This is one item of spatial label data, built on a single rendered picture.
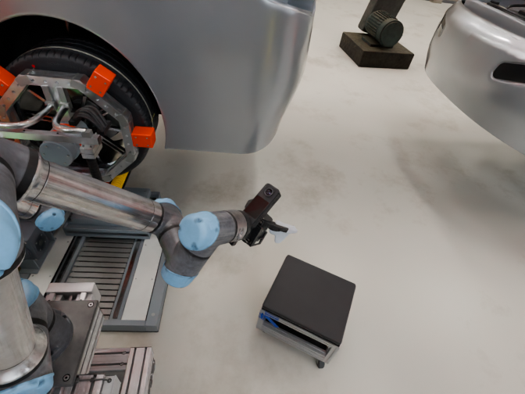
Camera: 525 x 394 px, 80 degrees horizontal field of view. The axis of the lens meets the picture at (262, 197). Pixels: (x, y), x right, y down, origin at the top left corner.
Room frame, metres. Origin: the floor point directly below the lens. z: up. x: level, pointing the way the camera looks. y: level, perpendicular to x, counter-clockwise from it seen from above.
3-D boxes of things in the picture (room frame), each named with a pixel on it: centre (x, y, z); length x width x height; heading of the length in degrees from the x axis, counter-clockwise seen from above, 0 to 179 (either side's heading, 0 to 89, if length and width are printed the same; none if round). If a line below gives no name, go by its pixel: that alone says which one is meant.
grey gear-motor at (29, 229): (1.00, 1.20, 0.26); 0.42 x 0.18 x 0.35; 9
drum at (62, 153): (1.07, 0.90, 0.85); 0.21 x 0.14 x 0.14; 9
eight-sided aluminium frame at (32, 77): (1.14, 0.91, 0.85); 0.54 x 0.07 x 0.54; 99
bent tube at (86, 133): (1.04, 0.79, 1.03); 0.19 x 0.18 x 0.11; 9
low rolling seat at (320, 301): (0.82, -0.32, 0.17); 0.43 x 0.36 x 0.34; 72
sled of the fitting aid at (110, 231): (1.31, 0.93, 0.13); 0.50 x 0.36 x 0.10; 99
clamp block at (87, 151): (0.97, 0.71, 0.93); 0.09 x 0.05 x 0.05; 9
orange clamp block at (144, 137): (1.20, 0.60, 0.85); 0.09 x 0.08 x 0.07; 99
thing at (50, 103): (1.01, 0.99, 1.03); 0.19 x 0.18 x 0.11; 9
